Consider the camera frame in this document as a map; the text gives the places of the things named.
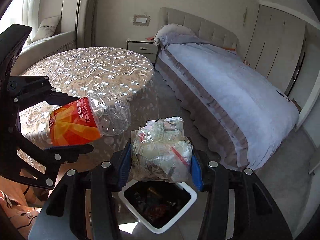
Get orange label plastic bottle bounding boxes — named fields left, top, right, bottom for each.
left=49, top=92, right=131, bottom=146

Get clear plastic bag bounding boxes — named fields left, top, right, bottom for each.
left=131, top=116, right=193, bottom=183

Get white trash bin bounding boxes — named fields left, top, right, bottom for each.
left=118, top=179, right=197, bottom=235

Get floral embroidered round tablecloth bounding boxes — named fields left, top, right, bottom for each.
left=22, top=47, right=158, bottom=177

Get beige throw pillow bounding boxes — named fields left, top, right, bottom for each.
left=32, top=16, right=61, bottom=42

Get bed with blue duvet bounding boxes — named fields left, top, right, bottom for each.
left=156, top=41, right=299, bottom=170

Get white bedside nightstand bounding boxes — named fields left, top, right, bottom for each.
left=126, top=38, right=158, bottom=64

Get grey bed pillow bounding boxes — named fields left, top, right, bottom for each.
left=153, top=23, right=196, bottom=46

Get beige wardrobe doors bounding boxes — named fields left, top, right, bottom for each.
left=245, top=5, right=306, bottom=92

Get beige tufted headboard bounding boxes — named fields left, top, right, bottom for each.
left=158, top=7, right=240, bottom=49

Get framed wall switch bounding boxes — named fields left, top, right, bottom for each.
left=132, top=15, right=151, bottom=27

